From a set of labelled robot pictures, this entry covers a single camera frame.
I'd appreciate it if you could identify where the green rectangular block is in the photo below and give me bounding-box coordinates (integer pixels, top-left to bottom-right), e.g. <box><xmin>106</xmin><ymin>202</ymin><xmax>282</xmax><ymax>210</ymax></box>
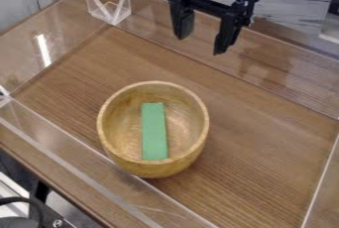
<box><xmin>142</xmin><ymin>103</ymin><xmax>169</xmax><ymax>161</ymax></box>

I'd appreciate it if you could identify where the black table leg bracket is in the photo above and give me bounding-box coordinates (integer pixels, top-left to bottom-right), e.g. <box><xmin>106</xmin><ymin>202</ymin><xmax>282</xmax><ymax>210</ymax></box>
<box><xmin>30</xmin><ymin>180</ymin><xmax>77</xmax><ymax>228</ymax></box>

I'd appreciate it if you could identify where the clear acrylic corner bracket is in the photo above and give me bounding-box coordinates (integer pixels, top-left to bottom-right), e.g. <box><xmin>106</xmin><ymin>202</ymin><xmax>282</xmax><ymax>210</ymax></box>
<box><xmin>86</xmin><ymin>0</ymin><xmax>131</xmax><ymax>26</ymax></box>

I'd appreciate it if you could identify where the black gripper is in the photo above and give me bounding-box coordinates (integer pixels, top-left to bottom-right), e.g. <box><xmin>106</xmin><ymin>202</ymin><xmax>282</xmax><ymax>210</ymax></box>
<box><xmin>169</xmin><ymin>0</ymin><xmax>259</xmax><ymax>56</ymax></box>

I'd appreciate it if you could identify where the black cable bottom left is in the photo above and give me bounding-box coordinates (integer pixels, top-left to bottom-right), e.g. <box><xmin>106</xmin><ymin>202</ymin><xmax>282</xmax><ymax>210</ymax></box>
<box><xmin>0</xmin><ymin>196</ymin><xmax>47</xmax><ymax>228</ymax></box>

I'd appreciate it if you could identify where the brown wooden bowl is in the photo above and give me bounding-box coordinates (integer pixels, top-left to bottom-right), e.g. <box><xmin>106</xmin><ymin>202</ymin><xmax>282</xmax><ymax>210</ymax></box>
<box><xmin>97</xmin><ymin>80</ymin><xmax>211</xmax><ymax>178</ymax></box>

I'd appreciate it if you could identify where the clear acrylic tray wall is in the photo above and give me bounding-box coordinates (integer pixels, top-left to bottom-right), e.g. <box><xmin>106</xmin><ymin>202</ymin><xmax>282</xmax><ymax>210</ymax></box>
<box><xmin>0</xmin><ymin>0</ymin><xmax>339</xmax><ymax>228</ymax></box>

